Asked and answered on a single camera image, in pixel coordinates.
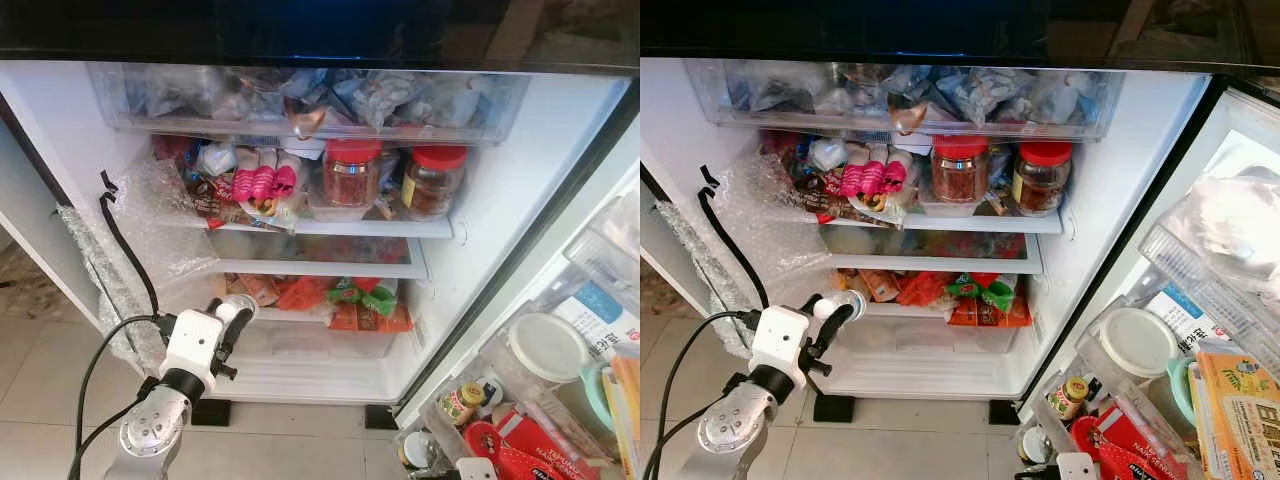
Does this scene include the pink small bottles pack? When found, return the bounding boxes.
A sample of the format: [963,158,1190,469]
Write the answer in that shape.
[840,145,910,200]
[232,148,300,207]

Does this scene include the black white refrigerator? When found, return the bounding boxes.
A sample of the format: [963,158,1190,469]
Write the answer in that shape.
[0,0,641,432]
[640,0,1241,427]

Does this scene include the black strap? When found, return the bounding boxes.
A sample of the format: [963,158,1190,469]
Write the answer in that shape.
[98,170,162,322]
[698,165,770,312]

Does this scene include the clear flat drawer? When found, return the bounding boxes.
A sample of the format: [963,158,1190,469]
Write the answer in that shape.
[820,228,1045,277]
[205,232,432,282]

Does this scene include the clear bubble wrap sheet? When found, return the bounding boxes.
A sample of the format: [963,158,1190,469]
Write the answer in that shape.
[655,150,831,362]
[58,150,226,374]

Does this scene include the clear crisper drawer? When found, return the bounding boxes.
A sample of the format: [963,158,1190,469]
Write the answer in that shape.
[215,315,422,377]
[820,310,1037,372]

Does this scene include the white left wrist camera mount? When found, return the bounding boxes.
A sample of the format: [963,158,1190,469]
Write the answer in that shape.
[750,304,824,389]
[160,308,230,395]

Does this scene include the small yellow lid jar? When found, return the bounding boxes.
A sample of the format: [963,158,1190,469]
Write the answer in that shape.
[438,380,487,430]
[1045,375,1092,422]

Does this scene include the orange yellow box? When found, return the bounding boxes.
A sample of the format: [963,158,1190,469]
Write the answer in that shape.
[610,355,641,472]
[1195,350,1280,480]

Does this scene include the red lid chili jar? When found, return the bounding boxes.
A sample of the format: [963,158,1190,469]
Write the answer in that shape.
[930,135,992,205]
[322,138,384,210]

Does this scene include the patterned floor mat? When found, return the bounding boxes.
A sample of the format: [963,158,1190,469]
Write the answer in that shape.
[0,240,71,323]
[640,262,701,323]

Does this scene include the green snack packet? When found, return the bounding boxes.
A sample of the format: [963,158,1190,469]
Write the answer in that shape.
[945,273,1017,314]
[330,280,400,317]

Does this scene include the red food package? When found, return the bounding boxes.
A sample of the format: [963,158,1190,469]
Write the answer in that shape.
[1070,400,1192,480]
[465,405,602,480]

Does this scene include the clear door shelf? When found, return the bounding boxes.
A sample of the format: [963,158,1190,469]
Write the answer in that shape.
[563,185,641,323]
[1138,165,1280,353]

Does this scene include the teal cup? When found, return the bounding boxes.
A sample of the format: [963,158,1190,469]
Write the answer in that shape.
[580,360,617,432]
[1165,355,1202,427]

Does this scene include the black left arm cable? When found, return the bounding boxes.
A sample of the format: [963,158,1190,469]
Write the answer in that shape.
[640,308,763,480]
[66,312,177,480]

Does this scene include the orange snack packets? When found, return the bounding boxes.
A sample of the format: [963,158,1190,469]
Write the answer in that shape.
[948,295,1032,330]
[325,300,414,334]

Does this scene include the white blue carton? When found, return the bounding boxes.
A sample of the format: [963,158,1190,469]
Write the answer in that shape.
[555,280,641,357]
[1145,283,1232,347]

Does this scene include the clear chiller drawer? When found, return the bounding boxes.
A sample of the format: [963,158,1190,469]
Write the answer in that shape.
[88,62,532,147]
[685,58,1127,144]

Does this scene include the white lid round container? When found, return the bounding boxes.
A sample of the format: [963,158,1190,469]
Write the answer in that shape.
[505,312,592,387]
[1100,307,1182,380]

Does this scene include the small white knotted bag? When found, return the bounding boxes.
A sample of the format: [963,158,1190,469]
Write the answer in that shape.
[195,140,242,182]
[805,138,852,174]

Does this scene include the large crumpled white bag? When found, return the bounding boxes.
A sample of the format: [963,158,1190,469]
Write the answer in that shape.
[598,188,641,263]
[1160,168,1280,293]

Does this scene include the red snack packet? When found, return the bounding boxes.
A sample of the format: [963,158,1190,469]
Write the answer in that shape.
[275,275,332,312]
[895,270,952,310]

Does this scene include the glass refrigerator shelf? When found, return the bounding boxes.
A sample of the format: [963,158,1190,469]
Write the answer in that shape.
[760,200,1064,237]
[150,205,457,242]

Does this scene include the white refrigerator door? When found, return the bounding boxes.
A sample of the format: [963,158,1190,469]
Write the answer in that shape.
[1015,75,1280,480]
[395,150,641,480]

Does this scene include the red lid jar yellow label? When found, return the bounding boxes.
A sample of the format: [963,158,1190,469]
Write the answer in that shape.
[1012,141,1075,217]
[405,144,470,220]

